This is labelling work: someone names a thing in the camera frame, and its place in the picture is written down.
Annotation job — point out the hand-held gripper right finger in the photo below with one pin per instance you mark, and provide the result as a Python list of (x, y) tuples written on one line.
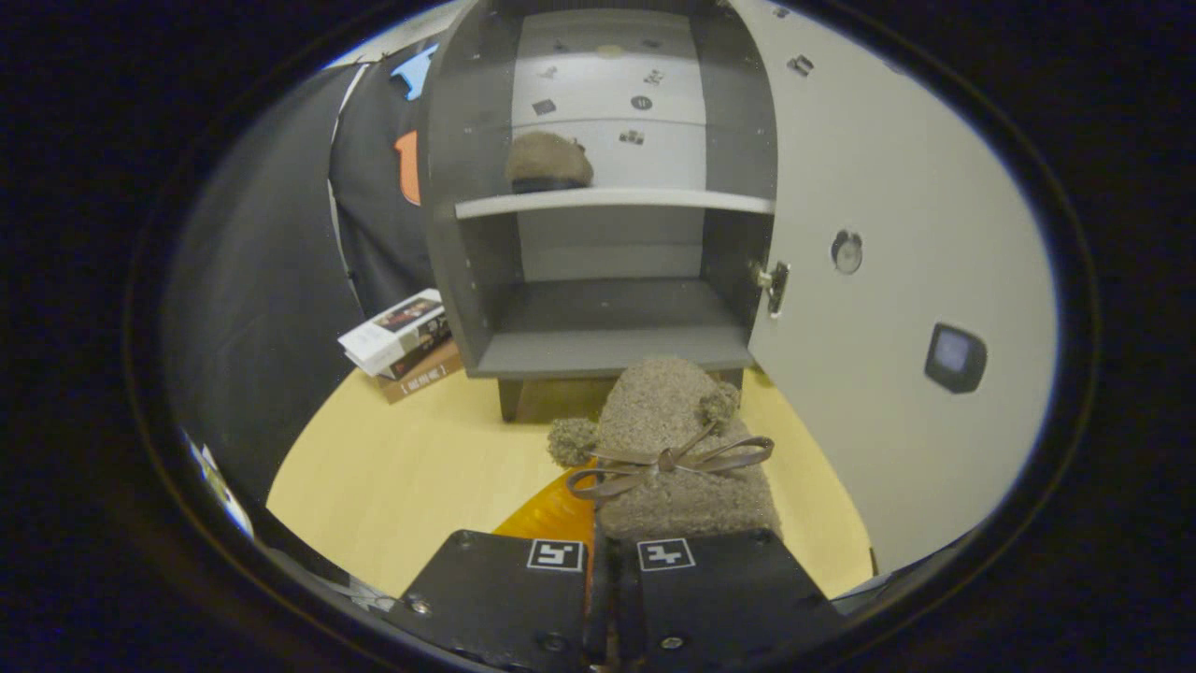
[(719, 598)]

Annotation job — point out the blue and white board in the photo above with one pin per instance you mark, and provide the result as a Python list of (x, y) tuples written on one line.
[(217, 481)]

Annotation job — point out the black backdrop cloth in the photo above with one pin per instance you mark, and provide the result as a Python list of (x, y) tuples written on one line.
[(262, 280)]

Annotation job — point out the white booklet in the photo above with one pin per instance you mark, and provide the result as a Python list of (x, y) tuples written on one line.
[(392, 327)]

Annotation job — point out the black book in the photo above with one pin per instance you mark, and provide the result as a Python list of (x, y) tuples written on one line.
[(425, 350)]

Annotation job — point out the white shoe cabinet door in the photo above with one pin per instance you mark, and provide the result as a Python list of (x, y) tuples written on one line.
[(888, 234)]

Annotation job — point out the grey shoe cabinet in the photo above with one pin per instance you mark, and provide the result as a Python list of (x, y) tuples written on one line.
[(598, 346)]

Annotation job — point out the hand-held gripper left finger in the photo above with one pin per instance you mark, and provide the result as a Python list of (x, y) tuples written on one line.
[(505, 598)]

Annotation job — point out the brown book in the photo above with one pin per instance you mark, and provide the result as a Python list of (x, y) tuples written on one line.
[(425, 379)]

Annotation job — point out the brown fuzzy slipper shoe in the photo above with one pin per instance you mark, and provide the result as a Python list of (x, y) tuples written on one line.
[(663, 411), (548, 161)]

